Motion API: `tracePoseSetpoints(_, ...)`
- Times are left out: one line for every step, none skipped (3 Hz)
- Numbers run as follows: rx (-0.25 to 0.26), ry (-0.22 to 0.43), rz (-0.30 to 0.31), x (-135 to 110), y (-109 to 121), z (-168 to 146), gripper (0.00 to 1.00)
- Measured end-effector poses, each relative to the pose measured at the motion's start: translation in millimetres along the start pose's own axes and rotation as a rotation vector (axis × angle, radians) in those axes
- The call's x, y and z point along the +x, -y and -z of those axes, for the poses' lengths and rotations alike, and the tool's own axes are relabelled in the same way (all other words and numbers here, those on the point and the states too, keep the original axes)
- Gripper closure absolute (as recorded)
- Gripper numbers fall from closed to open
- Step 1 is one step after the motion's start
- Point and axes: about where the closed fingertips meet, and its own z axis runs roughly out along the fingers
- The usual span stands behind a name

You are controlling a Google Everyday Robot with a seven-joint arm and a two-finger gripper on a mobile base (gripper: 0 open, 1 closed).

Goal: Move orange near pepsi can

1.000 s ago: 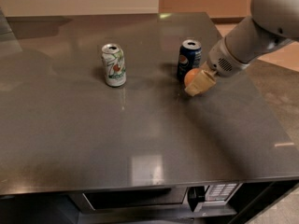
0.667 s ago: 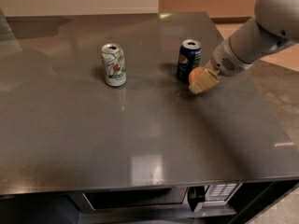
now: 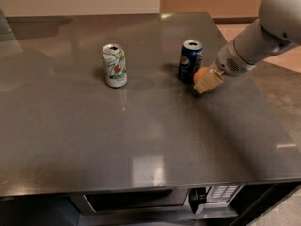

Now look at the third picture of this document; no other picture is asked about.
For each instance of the blue pepsi can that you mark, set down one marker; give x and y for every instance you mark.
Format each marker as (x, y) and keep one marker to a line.
(190, 60)

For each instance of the microwave oven under counter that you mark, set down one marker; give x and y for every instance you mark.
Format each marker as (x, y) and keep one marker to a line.
(195, 199)

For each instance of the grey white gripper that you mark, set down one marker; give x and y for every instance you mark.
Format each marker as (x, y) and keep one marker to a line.
(227, 62)

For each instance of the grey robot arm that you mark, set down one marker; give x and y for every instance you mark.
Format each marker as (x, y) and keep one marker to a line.
(276, 31)

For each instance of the orange fruit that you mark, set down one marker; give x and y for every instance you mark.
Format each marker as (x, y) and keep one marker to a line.
(199, 74)

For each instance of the white green 7up can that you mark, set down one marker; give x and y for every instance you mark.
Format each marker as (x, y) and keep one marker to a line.
(114, 65)

